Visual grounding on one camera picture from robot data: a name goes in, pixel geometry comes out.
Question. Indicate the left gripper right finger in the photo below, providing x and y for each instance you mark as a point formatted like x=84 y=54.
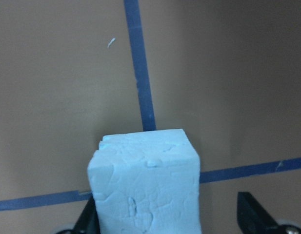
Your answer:
x=252 y=218

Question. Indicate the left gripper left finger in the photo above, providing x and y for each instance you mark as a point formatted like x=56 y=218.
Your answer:
x=88 y=222

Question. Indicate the light blue block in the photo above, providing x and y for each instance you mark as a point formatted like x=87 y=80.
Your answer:
x=146 y=183

